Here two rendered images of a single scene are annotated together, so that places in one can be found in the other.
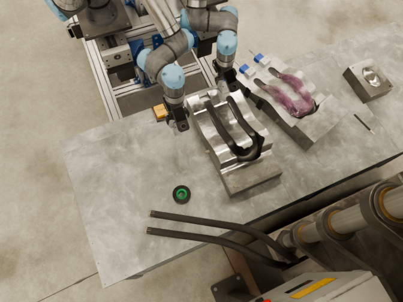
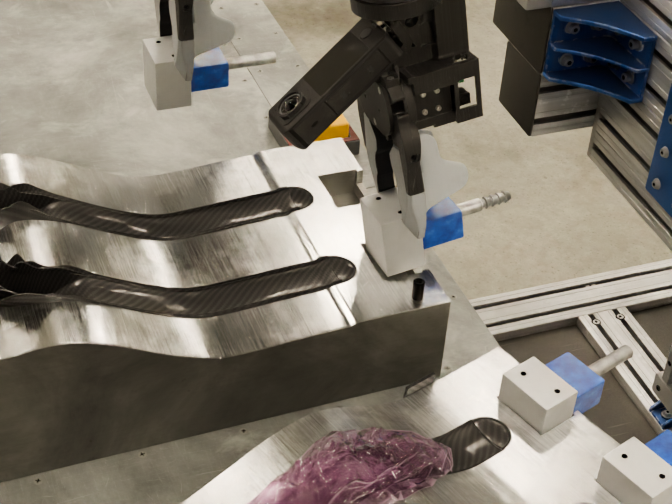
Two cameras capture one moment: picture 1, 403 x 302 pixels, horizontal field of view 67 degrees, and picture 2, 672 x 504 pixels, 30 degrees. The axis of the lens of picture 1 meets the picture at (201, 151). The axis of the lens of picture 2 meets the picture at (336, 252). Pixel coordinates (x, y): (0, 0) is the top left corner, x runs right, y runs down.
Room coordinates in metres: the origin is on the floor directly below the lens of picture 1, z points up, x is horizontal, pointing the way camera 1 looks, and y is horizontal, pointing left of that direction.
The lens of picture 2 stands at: (0.90, -0.94, 1.58)
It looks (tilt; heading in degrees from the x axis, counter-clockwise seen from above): 39 degrees down; 97
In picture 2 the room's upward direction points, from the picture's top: 4 degrees clockwise
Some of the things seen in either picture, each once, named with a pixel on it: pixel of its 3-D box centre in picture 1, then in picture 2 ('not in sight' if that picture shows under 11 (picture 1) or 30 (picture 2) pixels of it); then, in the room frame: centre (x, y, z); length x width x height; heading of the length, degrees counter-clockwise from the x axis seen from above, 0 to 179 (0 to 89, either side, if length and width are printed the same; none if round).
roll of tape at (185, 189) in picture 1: (182, 195); not in sight; (0.33, 0.06, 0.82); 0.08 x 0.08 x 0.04
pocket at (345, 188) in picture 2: (204, 98); (349, 203); (0.80, 0.02, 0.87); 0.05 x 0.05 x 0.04; 30
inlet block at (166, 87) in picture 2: (174, 119); (213, 65); (0.64, 0.14, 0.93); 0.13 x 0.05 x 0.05; 30
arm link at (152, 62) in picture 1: (156, 62); not in sight; (0.69, 0.20, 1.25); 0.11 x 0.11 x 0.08; 54
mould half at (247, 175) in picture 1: (233, 135); (125, 284); (0.62, -0.14, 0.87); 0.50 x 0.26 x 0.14; 30
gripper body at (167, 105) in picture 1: (174, 103); not in sight; (0.62, 0.13, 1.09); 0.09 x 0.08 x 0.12; 30
